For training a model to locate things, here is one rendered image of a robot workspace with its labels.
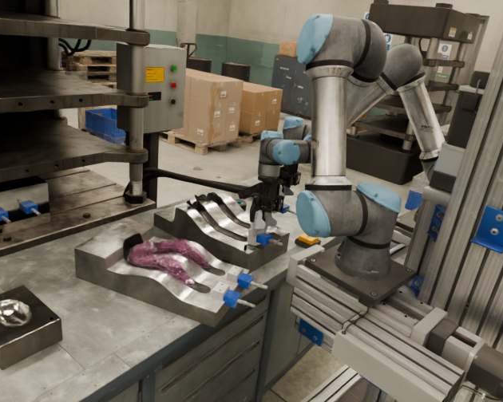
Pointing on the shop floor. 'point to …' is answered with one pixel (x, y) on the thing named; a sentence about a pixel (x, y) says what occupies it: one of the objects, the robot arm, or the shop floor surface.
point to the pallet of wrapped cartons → (209, 112)
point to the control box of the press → (156, 57)
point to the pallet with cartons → (259, 111)
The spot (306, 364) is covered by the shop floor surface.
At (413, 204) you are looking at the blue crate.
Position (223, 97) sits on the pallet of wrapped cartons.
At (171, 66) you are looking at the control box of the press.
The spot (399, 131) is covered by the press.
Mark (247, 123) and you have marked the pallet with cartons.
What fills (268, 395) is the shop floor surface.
